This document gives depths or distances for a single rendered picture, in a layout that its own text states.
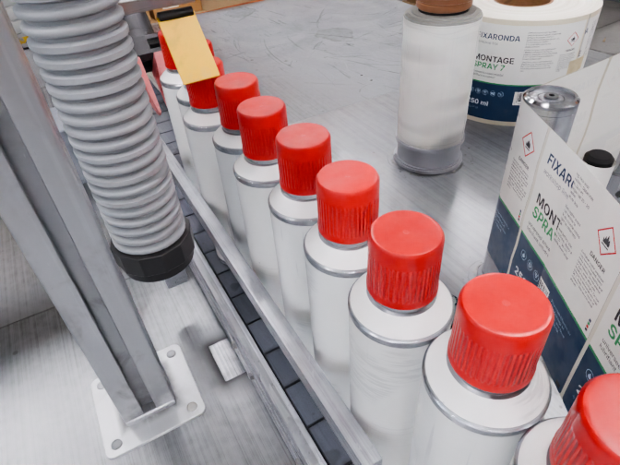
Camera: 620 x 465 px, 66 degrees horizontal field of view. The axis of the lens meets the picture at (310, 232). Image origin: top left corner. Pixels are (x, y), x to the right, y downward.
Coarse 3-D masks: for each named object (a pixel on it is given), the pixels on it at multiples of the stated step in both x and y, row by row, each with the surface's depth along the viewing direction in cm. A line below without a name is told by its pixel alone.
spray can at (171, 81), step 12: (168, 48) 45; (168, 60) 46; (168, 72) 47; (168, 84) 47; (180, 84) 47; (168, 96) 48; (168, 108) 50; (180, 120) 49; (180, 132) 50; (180, 144) 52; (192, 168) 53; (192, 180) 54
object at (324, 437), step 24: (168, 120) 78; (168, 144) 71; (192, 216) 57; (216, 264) 50; (240, 288) 47; (240, 312) 45; (264, 336) 42; (288, 384) 39; (312, 408) 37; (312, 432) 35; (336, 456) 34
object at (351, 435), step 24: (192, 192) 46; (216, 240) 40; (240, 264) 38; (264, 288) 36; (264, 312) 34; (288, 336) 32; (288, 360) 32; (312, 360) 30; (312, 384) 29; (336, 408) 28; (336, 432) 27; (360, 432) 27; (360, 456) 26
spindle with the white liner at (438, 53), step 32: (416, 0) 52; (448, 0) 49; (416, 32) 51; (448, 32) 49; (416, 64) 53; (448, 64) 52; (416, 96) 55; (448, 96) 54; (416, 128) 57; (448, 128) 57; (416, 160) 60; (448, 160) 60
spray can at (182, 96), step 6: (210, 42) 42; (210, 48) 42; (180, 90) 44; (186, 90) 44; (180, 96) 44; (186, 96) 44; (180, 102) 44; (186, 102) 43; (180, 108) 45; (186, 108) 44; (192, 156) 48
